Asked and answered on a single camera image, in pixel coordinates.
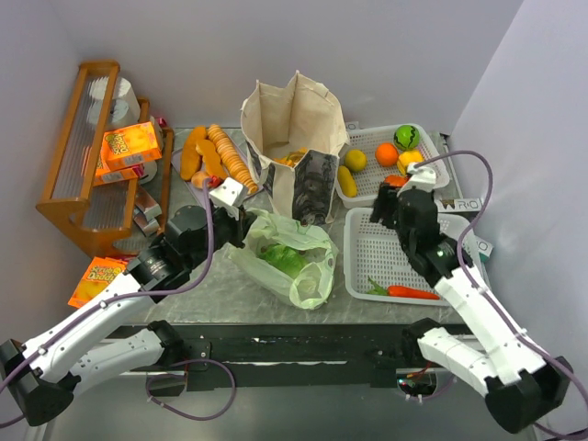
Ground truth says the orange carrot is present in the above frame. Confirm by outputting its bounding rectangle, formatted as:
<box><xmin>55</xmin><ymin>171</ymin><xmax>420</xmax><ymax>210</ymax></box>
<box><xmin>367</xmin><ymin>277</ymin><xmax>440</xmax><ymax>300</ymax></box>

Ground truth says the napa cabbage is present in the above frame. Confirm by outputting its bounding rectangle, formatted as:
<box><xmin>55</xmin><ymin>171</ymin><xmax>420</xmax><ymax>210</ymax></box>
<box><xmin>258</xmin><ymin>243</ymin><xmax>308</xmax><ymax>278</ymax></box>

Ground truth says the green plastic grocery bag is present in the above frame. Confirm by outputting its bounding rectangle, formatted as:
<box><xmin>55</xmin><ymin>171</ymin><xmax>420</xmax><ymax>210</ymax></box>
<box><xmin>229</xmin><ymin>209</ymin><xmax>339</xmax><ymax>310</ymax></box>

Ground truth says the orange gummy snack bag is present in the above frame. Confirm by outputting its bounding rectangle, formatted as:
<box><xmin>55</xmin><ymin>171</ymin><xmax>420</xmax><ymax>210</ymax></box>
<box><xmin>274</xmin><ymin>148</ymin><xmax>309</xmax><ymax>168</ymax></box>

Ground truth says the beige canvas tote bag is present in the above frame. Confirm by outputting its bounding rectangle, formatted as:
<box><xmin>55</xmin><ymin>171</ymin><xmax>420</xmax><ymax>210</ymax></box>
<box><xmin>240</xmin><ymin>73</ymin><xmax>349</xmax><ymax>225</ymax></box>

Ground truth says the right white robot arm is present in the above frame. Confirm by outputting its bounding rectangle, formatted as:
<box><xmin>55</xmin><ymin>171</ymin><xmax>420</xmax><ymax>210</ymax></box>
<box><xmin>370</xmin><ymin>183</ymin><xmax>572</xmax><ymax>434</ymax></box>

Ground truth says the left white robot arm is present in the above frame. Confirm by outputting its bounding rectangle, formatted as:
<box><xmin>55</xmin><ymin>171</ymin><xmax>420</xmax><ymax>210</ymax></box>
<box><xmin>1</xmin><ymin>206</ymin><xmax>256</xmax><ymax>426</ymax></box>

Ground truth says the red tomato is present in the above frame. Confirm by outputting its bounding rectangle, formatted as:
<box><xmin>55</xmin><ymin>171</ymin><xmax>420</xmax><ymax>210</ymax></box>
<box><xmin>384</xmin><ymin>175</ymin><xmax>409</xmax><ymax>188</ymax></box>

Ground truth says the grey RIO block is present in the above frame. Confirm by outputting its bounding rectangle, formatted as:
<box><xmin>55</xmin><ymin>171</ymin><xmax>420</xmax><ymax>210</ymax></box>
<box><xmin>435</xmin><ymin>198</ymin><xmax>482</xmax><ymax>213</ymax></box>

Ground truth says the round bread bun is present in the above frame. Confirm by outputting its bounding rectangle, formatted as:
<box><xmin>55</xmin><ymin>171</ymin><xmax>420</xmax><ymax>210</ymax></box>
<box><xmin>191</xmin><ymin>171</ymin><xmax>212</xmax><ymax>189</ymax></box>

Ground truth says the yellow bell pepper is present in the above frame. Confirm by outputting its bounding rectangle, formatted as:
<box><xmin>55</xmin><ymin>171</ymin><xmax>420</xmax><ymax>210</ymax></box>
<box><xmin>396</xmin><ymin>150</ymin><xmax>424</xmax><ymax>175</ymax></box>

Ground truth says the front white perforated basket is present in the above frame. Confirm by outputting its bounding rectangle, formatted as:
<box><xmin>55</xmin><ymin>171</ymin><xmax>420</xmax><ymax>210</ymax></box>
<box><xmin>344</xmin><ymin>208</ymin><xmax>448</xmax><ymax>307</ymax></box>

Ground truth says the white perforated basket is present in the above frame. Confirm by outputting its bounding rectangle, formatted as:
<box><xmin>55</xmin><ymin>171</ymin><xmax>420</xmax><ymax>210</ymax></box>
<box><xmin>344</xmin><ymin>208</ymin><xmax>448</xmax><ymax>307</ymax></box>
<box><xmin>335</xmin><ymin>123</ymin><xmax>451</xmax><ymax>209</ymax></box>

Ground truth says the orange fruit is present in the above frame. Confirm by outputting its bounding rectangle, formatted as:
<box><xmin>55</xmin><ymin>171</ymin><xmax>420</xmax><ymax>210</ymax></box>
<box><xmin>375</xmin><ymin>142</ymin><xmax>399</xmax><ymax>167</ymax></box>

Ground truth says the long bread loaf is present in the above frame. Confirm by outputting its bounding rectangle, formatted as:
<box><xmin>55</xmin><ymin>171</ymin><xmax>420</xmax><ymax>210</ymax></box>
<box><xmin>179</xmin><ymin>126</ymin><xmax>207</xmax><ymax>181</ymax></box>

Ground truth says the yellow mango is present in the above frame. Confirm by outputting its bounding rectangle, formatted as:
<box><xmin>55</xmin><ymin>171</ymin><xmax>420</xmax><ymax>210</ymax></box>
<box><xmin>337</xmin><ymin>165</ymin><xmax>357</xmax><ymax>198</ymax></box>

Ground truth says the back white perforated basket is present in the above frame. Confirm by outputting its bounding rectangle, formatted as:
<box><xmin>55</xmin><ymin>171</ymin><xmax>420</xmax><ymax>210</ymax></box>
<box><xmin>335</xmin><ymin>123</ymin><xmax>451</xmax><ymax>209</ymax></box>

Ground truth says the purple tray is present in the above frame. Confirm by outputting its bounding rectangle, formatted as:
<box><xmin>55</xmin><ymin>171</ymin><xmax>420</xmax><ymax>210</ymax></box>
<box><xmin>172</xmin><ymin>125</ymin><xmax>259</xmax><ymax>206</ymax></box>

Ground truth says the green watermelon ball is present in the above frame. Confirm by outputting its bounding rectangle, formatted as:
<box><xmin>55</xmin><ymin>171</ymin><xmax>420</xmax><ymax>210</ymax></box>
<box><xmin>393</xmin><ymin>124</ymin><xmax>420</xmax><ymax>152</ymax></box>

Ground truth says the yellow lemon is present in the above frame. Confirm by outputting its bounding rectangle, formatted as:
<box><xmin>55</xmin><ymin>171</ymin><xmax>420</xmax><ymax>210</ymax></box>
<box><xmin>344</xmin><ymin>149</ymin><xmax>368</xmax><ymax>173</ymax></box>

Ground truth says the row of round crackers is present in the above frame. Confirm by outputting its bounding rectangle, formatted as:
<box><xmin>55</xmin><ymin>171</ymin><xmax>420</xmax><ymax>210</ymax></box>
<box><xmin>207</xmin><ymin>124</ymin><xmax>258</xmax><ymax>195</ymax></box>

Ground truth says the wooden shelf rack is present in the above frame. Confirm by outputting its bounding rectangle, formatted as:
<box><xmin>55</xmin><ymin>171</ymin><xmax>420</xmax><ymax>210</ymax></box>
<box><xmin>36</xmin><ymin>60</ymin><xmax>147</xmax><ymax>257</ymax></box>

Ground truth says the orange box on floor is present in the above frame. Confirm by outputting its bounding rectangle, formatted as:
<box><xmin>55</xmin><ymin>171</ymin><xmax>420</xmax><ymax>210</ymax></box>
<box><xmin>68</xmin><ymin>257</ymin><xmax>127</xmax><ymax>309</ymax></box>

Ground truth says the orange cracker box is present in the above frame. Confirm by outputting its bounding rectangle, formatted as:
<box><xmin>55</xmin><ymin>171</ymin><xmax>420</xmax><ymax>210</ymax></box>
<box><xmin>101</xmin><ymin>122</ymin><xmax>162</xmax><ymax>171</ymax></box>
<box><xmin>94</xmin><ymin>158</ymin><xmax>143</xmax><ymax>187</ymax></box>

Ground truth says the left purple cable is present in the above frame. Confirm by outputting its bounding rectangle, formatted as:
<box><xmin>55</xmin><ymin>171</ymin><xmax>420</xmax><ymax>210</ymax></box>
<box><xmin>0</xmin><ymin>176</ymin><xmax>236</xmax><ymax>426</ymax></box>

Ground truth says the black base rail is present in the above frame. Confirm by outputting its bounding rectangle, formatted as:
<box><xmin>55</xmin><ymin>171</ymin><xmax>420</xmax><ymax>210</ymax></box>
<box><xmin>126</xmin><ymin>321</ymin><xmax>460</xmax><ymax>391</ymax></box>

